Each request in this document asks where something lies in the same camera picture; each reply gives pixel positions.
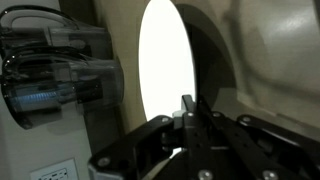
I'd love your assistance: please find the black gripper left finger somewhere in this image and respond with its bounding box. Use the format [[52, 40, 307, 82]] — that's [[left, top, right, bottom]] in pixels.
[[88, 94, 214, 180]]

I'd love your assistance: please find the white round plate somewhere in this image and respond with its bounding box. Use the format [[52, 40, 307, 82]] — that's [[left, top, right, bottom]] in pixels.
[[138, 0, 197, 123]]

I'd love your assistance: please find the white wall outlet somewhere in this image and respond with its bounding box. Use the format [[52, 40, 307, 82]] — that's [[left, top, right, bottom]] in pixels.
[[29, 158, 80, 180]]

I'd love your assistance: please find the dark translucent countertop appliance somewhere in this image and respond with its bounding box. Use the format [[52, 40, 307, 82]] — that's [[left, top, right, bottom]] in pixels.
[[0, 4, 125, 130]]

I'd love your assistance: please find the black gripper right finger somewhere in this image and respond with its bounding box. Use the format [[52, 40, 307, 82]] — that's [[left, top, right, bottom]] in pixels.
[[197, 99, 320, 180]]

